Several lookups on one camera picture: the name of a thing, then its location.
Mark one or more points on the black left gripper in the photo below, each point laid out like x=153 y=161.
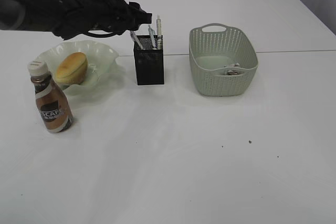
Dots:
x=101 y=18

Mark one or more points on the green white ballpoint pen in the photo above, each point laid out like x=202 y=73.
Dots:
x=159 y=32

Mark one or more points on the blue grey ballpoint pen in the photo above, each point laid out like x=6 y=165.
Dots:
x=152 y=37

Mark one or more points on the white grey ballpoint pen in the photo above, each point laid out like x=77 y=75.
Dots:
x=136 y=40

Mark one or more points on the oval golden bread roll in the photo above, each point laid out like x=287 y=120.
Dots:
x=72 y=70

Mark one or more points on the small paper scrap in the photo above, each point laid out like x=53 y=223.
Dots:
x=232 y=73

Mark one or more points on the brown coffee drink bottle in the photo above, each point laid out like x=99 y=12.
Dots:
x=51 y=101

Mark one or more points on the large paper scrap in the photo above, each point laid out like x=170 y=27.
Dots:
x=232 y=65

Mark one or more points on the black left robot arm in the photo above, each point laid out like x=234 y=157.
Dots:
x=33 y=15

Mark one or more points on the black mesh pen holder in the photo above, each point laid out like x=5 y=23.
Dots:
x=149 y=62

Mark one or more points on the wavy pale green glass plate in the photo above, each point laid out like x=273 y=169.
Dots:
x=101 y=60

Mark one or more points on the pale green plastic basket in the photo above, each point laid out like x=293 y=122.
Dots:
x=213 y=46

